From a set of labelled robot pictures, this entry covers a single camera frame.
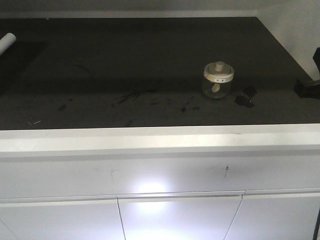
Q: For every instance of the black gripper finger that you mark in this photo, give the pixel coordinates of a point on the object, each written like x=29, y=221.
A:
x=307, y=89

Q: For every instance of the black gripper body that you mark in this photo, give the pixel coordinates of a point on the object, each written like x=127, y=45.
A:
x=316, y=58

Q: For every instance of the glass jar with beige lid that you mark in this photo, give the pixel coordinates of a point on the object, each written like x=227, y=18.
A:
x=217, y=80

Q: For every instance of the white base cabinet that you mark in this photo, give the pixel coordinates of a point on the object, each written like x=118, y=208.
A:
x=243, y=182

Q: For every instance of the rolled white poster paper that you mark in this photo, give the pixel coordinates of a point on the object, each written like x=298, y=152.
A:
x=6, y=42

